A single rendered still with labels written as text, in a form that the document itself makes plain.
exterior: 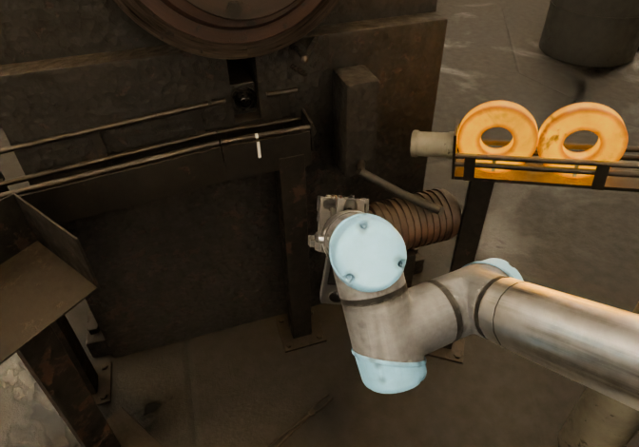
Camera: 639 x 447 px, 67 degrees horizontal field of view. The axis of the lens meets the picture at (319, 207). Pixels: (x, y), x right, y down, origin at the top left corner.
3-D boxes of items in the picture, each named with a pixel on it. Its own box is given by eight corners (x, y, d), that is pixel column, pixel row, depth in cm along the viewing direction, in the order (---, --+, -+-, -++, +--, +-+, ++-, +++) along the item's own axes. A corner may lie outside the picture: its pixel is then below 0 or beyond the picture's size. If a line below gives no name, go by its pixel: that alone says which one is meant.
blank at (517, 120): (460, 98, 99) (459, 106, 96) (543, 100, 94) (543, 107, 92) (456, 163, 108) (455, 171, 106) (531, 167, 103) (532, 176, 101)
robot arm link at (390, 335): (469, 367, 53) (447, 271, 52) (383, 408, 49) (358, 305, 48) (427, 349, 60) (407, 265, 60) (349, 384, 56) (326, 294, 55)
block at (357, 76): (330, 156, 122) (329, 66, 107) (359, 151, 124) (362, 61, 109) (344, 180, 114) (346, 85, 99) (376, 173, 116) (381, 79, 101)
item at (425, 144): (414, 147, 111) (414, 125, 107) (455, 150, 108) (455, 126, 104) (410, 162, 106) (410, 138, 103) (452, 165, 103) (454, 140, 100)
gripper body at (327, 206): (363, 198, 75) (380, 201, 63) (360, 252, 75) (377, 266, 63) (315, 195, 74) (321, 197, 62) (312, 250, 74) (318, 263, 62)
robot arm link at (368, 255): (344, 311, 47) (323, 227, 47) (332, 286, 58) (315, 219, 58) (420, 290, 48) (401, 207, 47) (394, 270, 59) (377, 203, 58)
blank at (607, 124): (543, 100, 94) (544, 108, 92) (634, 102, 89) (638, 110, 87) (532, 167, 103) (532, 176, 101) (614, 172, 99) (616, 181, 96)
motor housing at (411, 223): (352, 332, 148) (358, 193, 114) (417, 314, 153) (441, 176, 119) (368, 368, 138) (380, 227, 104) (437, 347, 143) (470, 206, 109)
